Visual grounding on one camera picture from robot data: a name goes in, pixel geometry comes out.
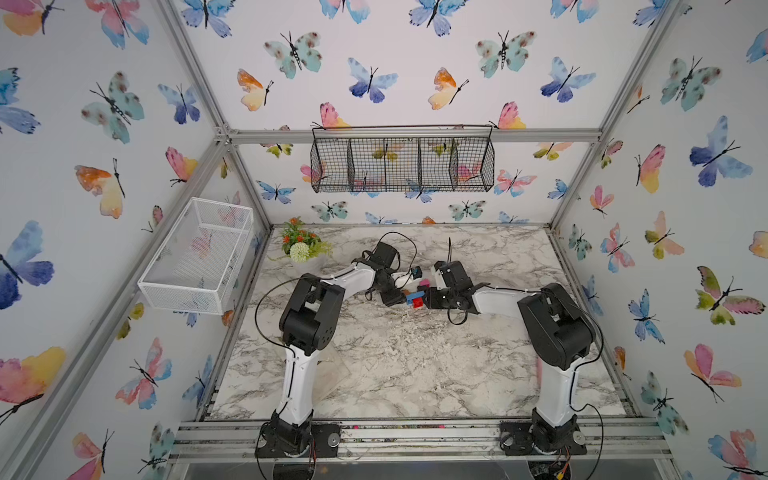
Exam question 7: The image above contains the blue lego brick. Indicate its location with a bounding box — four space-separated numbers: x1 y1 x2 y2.
406 290 425 303

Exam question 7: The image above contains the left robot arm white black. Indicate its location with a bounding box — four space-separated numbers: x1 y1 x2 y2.
268 242 406 456

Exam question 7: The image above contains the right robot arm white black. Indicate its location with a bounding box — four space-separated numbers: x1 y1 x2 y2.
425 261 595 453

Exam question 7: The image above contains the flower plant white pot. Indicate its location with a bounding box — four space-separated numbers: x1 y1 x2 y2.
270 217 333 275

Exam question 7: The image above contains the white mesh basket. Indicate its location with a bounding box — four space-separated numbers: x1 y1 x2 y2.
138 197 254 315

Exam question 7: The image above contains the black wire basket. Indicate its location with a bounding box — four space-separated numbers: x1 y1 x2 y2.
305 125 495 194

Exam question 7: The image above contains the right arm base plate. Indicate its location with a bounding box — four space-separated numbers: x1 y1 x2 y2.
499 417 587 456

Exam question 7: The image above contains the aluminium front rail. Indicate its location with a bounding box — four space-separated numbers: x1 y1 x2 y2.
170 417 672 463

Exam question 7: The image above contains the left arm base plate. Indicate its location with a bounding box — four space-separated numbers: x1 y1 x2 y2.
255 419 341 459

